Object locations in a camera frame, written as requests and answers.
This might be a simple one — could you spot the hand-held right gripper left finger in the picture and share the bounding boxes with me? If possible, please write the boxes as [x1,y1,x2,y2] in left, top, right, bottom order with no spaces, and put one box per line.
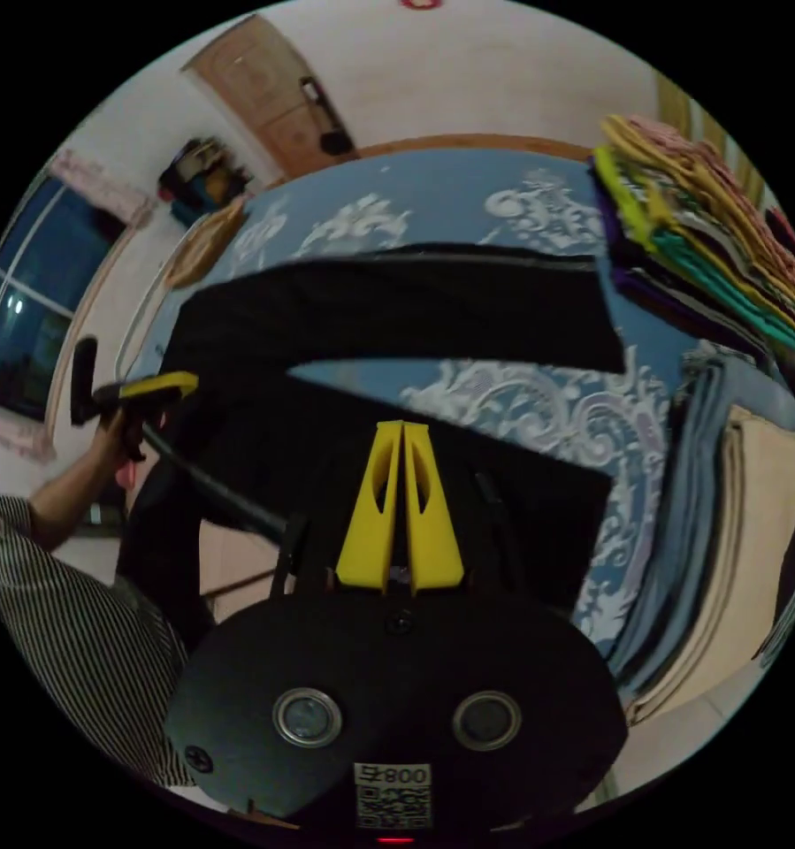
[335,420,406,593]

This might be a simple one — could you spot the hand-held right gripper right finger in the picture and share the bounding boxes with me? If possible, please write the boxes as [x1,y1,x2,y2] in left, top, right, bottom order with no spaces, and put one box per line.
[404,421,466,597]

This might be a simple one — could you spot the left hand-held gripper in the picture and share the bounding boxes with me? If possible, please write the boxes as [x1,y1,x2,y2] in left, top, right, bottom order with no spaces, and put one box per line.
[88,371,200,463]

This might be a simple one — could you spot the black outlined pants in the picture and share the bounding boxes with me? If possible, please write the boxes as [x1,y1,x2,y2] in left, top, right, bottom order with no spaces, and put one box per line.
[114,241,629,639]

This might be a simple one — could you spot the person's left forearm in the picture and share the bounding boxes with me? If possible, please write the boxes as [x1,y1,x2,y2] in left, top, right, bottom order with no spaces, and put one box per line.
[27,434,133,553]

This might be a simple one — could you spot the person's left hand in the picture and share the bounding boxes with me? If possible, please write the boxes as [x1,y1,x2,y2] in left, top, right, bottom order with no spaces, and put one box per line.
[88,405,172,495]

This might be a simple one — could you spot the round woven tray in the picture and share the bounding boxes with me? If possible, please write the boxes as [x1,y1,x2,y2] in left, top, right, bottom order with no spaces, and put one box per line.
[163,197,251,291]

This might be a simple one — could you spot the window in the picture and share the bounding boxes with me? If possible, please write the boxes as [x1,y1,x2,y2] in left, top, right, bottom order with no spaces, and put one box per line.
[0,173,127,425]

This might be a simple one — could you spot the pink frilled curtain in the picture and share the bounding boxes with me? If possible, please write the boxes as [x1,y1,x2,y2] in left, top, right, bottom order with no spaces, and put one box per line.
[50,148,157,230]

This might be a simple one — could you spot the blue and beige pile of clothes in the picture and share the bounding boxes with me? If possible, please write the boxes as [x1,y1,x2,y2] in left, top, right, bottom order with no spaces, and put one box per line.
[606,344,795,725]

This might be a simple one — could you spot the wooden door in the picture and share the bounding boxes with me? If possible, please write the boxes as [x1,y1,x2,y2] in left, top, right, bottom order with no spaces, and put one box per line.
[181,14,361,184]

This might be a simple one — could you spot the bed with blue printed sheet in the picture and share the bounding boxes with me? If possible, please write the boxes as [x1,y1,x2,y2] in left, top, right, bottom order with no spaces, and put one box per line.
[114,134,795,668]

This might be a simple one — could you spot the colourful pile of clothes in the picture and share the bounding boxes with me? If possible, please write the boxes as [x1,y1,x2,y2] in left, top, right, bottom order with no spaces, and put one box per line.
[591,113,795,363]

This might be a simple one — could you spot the bags hanging on wall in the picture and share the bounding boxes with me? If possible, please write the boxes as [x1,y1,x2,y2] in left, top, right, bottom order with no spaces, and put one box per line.
[157,134,251,226]

